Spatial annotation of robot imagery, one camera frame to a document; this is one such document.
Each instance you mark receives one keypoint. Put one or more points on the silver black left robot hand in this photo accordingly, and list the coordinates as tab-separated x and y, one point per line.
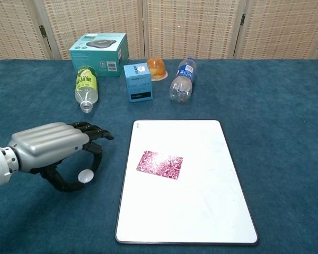
50	143

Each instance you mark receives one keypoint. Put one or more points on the small white round disc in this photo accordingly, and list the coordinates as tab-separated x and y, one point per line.
85	176

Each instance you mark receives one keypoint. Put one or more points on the pink patterned packet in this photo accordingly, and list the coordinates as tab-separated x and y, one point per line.
160	165

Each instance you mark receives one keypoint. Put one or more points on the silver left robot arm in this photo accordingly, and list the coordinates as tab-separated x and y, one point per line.
0	166

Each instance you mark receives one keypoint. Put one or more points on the white rectangular board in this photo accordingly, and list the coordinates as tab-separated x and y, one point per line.
201	206

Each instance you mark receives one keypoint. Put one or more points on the green label plastic bottle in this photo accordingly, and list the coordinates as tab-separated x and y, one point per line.
87	84

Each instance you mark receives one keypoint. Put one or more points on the large teal product box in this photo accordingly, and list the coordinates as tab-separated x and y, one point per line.
95	55

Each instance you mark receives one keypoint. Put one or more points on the small light blue box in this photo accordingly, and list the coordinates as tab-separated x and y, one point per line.
139	84

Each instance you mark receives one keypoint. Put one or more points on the black screen hinge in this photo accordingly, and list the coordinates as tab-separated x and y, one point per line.
243	19
43	30

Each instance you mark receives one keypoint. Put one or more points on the orange jelly cup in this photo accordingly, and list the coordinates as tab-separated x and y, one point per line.
157	68

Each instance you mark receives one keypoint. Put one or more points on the blue label plastic bottle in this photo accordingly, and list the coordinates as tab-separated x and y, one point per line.
184	82

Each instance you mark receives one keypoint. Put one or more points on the woven bamboo folding screen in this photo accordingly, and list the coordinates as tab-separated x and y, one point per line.
190	26

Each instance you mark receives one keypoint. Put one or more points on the dark blue felt tablecloth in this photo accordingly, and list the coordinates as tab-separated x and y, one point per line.
281	132

